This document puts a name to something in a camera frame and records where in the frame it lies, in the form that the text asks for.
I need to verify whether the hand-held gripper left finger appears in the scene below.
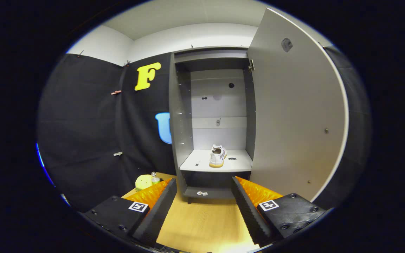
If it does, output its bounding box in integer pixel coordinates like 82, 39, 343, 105
83, 177, 178, 248

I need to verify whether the grey cabinet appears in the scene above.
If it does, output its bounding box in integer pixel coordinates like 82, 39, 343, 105
169, 46, 257, 204

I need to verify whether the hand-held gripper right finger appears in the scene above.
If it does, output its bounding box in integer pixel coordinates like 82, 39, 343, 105
231, 176, 329, 246

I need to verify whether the white shoe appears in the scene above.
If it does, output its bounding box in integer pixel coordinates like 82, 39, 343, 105
209, 144, 227, 168

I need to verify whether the black backdrop cloth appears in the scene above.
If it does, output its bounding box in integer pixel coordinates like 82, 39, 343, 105
37, 46, 372, 213

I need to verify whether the yellow pineapple plush toy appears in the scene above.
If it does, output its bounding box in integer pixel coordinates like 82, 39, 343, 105
135, 175, 153, 191

